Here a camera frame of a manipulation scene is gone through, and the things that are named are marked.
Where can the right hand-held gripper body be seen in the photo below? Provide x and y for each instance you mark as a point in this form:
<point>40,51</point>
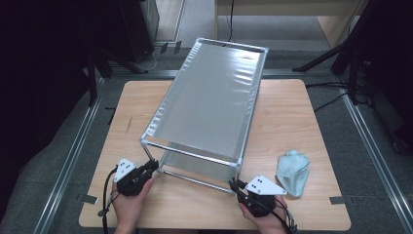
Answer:
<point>263,191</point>

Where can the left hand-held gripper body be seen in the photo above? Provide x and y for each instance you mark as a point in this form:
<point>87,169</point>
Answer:
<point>128,178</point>

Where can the light blue cloth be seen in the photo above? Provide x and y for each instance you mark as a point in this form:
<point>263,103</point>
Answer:
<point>293,172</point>

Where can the silver two-tier shelf rack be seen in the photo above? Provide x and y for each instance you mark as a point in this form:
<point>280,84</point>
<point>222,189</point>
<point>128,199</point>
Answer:
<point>207,104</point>

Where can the person's right hand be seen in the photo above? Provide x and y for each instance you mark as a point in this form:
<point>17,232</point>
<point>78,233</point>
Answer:
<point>266,222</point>

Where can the person's left hand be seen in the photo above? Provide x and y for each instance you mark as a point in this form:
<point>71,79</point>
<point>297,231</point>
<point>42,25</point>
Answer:
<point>130,211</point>

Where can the grey tape piece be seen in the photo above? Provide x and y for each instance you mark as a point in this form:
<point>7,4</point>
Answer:
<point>88,199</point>
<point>338,200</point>

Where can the black metal stand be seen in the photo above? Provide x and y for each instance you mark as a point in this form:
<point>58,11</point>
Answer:
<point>92,81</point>

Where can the black computer tower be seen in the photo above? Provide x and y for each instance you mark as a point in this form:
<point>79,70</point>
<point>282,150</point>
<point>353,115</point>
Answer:
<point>139,29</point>

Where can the dark curtain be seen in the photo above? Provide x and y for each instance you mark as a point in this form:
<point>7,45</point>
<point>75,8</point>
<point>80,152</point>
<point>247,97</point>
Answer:
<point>39,65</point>
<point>396,48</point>

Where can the black tripod stand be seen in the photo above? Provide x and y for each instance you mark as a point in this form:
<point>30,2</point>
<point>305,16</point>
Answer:
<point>324,57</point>

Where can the light wooden desk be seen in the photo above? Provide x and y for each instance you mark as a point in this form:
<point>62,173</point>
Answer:
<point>337,26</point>

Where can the aluminium floor rail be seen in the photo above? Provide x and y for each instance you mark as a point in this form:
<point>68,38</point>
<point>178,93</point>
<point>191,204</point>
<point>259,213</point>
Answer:
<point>367,136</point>
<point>69,165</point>

